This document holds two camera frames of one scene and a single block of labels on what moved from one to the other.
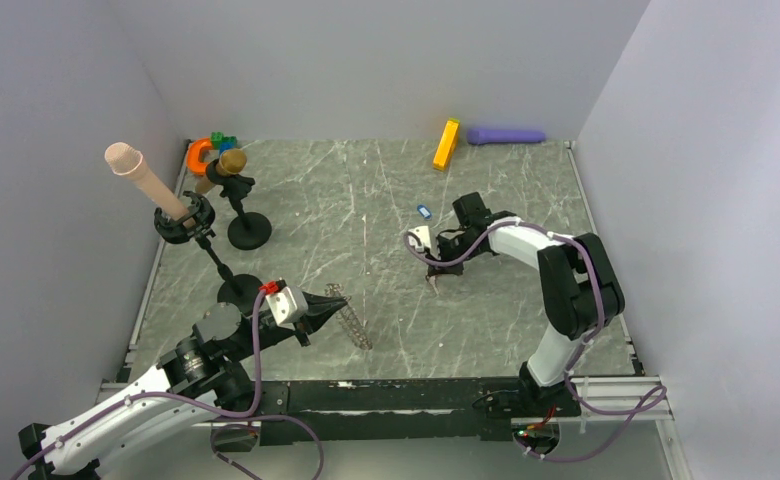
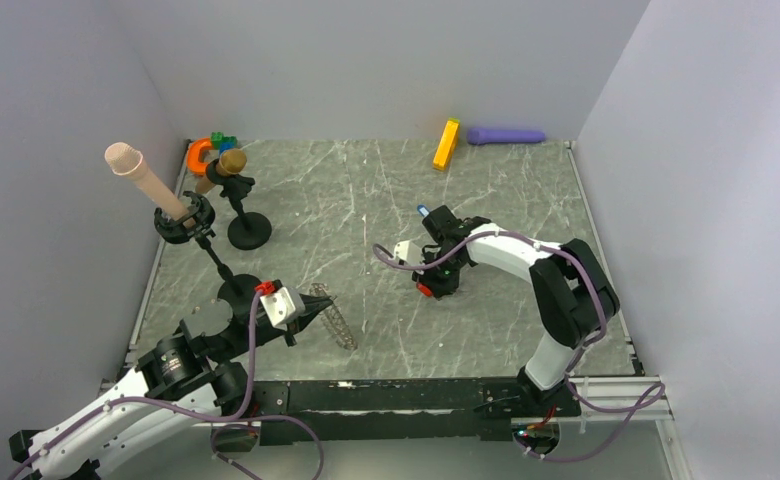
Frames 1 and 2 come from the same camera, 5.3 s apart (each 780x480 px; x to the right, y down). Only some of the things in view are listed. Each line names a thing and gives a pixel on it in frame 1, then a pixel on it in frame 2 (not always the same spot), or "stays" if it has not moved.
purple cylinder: [499, 135] stays
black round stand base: [240, 289] stays
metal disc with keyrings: [348, 318] to [334, 320]
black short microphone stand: [249, 230] stays
